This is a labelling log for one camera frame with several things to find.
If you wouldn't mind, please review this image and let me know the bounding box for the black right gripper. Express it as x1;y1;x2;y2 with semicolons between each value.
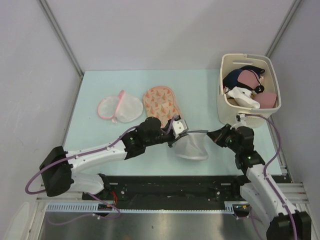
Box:
207;123;241;154

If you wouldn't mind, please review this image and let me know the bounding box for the white mesh laundry bag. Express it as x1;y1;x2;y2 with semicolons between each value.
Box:
173;130;209;161

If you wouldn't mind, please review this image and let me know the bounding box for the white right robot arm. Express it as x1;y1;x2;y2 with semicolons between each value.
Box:
207;124;312;240

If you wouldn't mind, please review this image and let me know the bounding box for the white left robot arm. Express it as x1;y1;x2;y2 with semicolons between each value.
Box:
39;116;188;200

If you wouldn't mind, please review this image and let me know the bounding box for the floral peach mesh laundry bag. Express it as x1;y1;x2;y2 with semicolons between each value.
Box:
142;86;182;128

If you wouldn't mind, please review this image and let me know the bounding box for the pink round mesh laundry bag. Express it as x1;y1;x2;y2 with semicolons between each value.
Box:
97;90;144;123

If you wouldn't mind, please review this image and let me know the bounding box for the navy blue bra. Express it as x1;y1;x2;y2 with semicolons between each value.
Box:
222;65;265;89

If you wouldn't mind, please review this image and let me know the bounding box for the white garment in basket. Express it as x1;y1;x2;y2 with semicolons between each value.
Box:
224;86;261;109

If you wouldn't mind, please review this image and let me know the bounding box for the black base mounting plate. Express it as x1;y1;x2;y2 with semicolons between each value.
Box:
96;175;247;205

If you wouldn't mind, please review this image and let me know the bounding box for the cream perforated plastic basket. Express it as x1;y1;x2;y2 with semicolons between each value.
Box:
217;53;282;128

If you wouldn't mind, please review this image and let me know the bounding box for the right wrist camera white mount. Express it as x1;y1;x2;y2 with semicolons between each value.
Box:
230;113;247;130

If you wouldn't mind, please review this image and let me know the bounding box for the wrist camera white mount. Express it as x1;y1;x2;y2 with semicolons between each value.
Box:
172;118;189;138
230;113;247;130

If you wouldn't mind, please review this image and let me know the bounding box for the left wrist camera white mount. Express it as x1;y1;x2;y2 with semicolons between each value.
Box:
172;118;189;138

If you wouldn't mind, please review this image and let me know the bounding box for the pink bra with black straps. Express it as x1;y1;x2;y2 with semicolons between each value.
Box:
236;69;277;109

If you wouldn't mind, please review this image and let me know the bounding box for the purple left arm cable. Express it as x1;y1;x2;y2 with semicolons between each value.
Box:
24;116;181;226

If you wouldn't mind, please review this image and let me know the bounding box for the aluminium frame rail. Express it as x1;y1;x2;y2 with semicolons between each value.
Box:
277;183;309;204

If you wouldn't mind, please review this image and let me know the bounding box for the white slotted cable duct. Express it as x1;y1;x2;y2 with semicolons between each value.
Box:
46;199;250;215

